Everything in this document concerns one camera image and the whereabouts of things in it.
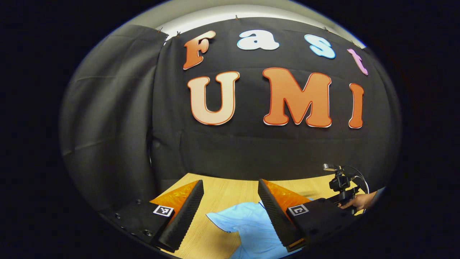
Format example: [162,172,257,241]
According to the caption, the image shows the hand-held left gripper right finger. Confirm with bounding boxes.
[258,179,360,252]

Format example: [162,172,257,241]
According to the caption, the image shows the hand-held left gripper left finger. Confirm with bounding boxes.
[101,180,204,253]

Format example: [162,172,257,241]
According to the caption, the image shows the light blue T-shirt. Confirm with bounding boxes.
[206,200,313,259]

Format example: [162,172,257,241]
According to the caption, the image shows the black backdrop cloth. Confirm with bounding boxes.
[59,16,401,213]

